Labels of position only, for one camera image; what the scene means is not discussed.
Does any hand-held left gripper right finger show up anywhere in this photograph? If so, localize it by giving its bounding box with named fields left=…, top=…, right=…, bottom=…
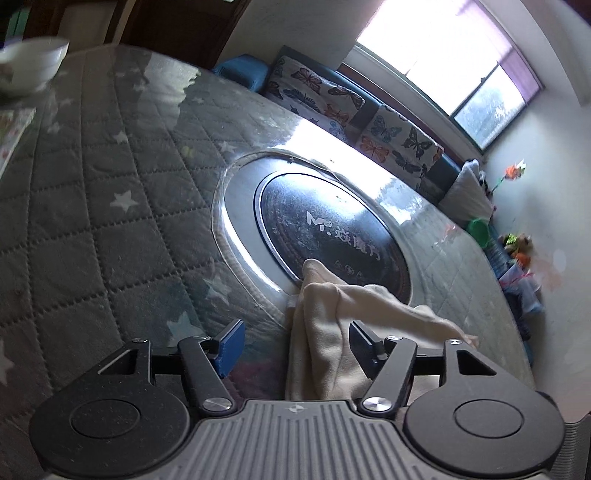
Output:
left=348, top=320, right=499, bottom=415

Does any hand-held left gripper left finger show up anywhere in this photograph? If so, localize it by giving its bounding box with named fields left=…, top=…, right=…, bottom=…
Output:
left=97, top=318, right=245, bottom=415

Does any cream long-sleeved garment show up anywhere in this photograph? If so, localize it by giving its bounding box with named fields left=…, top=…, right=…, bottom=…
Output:
left=285, top=258, right=478, bottom=411

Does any pile of colourful clothes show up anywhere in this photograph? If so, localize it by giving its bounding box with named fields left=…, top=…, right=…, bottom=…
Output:
left=499, top=265, right=543, bottom=319

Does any round black induction cooker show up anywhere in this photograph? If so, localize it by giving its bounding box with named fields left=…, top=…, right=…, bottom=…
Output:
left=212, top=150, right=416, bottom=309

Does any green plastic bowl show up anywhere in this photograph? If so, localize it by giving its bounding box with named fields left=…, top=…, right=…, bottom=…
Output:
left=465, top=218, right=492, bottom=247

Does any plain white cushion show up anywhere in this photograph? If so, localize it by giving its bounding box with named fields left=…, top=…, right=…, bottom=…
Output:
left=438, top=159, right=495, bottom=222

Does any plush bear in green vest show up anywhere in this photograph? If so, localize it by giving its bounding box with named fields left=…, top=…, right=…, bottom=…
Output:
left=501, top=233, right=534, bottom=268

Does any butterfly print cushion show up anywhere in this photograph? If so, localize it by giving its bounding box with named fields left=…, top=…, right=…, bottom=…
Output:
left=263, top=55, right=365, bottom=139
left=353, top=105, right=445, bottom=190

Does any colourful pinwheel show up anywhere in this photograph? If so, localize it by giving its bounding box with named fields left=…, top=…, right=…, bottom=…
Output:
left=489, top=159, right=529, bottom=197

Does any blue sofa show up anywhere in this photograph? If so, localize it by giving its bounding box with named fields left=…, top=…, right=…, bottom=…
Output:
left=212, top=45, right=515, bottom=280

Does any window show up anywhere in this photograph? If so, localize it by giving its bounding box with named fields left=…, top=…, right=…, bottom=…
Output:
left=342, top=0, right=543, bottom=151

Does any dark wooden glass-panel door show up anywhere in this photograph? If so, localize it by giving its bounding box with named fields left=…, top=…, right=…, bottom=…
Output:
left=115, top=0, right=252, bottom=70

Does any white bowl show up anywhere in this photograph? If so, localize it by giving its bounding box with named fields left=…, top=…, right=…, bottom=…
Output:
left=0, top=37, right=70, bottom=96

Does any dark wooden display cabinet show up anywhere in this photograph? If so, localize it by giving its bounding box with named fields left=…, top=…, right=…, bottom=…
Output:
left=0, top=0, right=65, bottom=47

